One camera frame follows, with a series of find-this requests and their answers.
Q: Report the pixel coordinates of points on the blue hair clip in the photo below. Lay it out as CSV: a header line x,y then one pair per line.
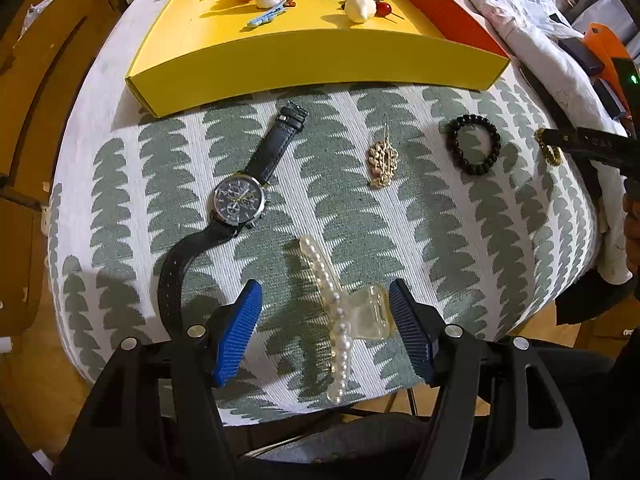
x,y
267,16

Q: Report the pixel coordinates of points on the black wrist watch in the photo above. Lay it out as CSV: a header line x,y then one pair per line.
x,y
240,200

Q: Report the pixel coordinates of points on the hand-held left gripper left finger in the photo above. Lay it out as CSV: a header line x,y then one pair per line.
x,y
237,335

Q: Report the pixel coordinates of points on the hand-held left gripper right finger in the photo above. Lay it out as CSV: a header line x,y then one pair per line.
x,y
410,330

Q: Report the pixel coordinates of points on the yellow cardboard box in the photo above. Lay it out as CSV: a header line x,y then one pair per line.
x,y
300,55

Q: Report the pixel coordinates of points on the grey clothing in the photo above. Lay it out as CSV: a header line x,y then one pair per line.
x,y
320,440

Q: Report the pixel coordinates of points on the person's right hand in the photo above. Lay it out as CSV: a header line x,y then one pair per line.
x,y
633,220

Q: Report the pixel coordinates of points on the leaf pattern bed sheet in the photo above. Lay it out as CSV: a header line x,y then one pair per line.
x,y
450,240

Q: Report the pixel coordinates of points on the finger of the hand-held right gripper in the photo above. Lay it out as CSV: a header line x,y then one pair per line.
x,y
595,142

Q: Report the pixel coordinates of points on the gold leaf brooch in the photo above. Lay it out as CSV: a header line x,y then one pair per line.
x,y
384,162

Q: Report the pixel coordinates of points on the white plastic bag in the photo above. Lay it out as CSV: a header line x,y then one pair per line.
x,y
47,2

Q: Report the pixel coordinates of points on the pearl claw hair clip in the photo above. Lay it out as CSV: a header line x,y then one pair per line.
x,y
340,320

